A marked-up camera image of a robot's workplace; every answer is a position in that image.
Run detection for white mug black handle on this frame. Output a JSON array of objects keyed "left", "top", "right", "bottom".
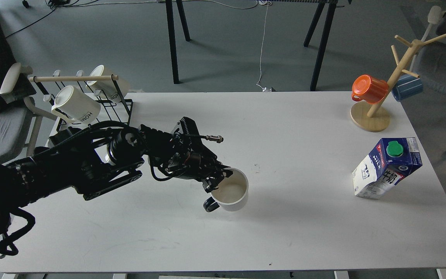
[{"left": 203, "top": 167, "right": 249, "bottom": 212}]

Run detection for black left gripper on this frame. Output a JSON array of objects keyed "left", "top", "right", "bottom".
[{"left": 148, "top": 117, "right": 234, "bottom": 193}]

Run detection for orange mug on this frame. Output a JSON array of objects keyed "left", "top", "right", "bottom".
[{"left": 352, "top": 74, "right": 389, "bottom": 105}]

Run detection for black table legs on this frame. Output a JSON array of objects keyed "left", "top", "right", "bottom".
[
  {"left": 165, "top": 0, "right": 191, "bottom": 84},
  {"left": 303, "top": 0, "right": 338, "bottom": 91}
]

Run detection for white hanging cable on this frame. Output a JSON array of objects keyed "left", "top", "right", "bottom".
[{"left": 256, "top": 0, "right": 274, "bottom": 92}]

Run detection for front cream mug on rack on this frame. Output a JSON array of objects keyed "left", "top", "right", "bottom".
[{"left": 51, "top": 85, "right": 101, "bottom": 125}]

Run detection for blue white milk carton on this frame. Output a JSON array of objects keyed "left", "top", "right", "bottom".
[{"left": 352, "top": 137, "right": 422, "bottom": 200}]

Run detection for black floor cable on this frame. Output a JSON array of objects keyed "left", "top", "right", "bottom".
[{"left": 6, "top": 0, "right": 158, "bottom": 37}]

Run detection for black table legs left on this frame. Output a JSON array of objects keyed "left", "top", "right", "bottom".
[{"left": 165, "top": 0, "right": 191, "bottom": 84}]

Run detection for black wire mug rack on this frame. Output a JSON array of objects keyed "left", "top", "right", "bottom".
[{"left": 28, "top": 75, "right": 133, "bottom": 130}]

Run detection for wooden mug tree stand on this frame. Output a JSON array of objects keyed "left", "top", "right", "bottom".
[{"left": 350, "top": 33, "right": 446, "bottom": 132}]

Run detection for black table legs right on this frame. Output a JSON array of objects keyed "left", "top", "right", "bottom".
[{"left": 303, "top": 0, "right": 338, "bottom": 91}]

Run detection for rear cream mug on rack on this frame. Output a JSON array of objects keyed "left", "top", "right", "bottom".
[{"left": 86, "top": 65, "right": 130, "bottom": 103}]

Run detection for cream mug on rack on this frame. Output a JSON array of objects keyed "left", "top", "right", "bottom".
[
  {"left": 86, "top": 65, "right": 130, "bottom": 103},
  {"left": 51, "top": 85, "right": 101, "bottom": 125}
]

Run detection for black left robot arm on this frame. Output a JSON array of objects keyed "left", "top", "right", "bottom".
[{"left": 0, "top": 117, "right": 233, "bottom": 258}]

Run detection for blue mug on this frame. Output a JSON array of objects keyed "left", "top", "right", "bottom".
[{"left": 391, "top": 74, "right": 424, "bottom": 102}]

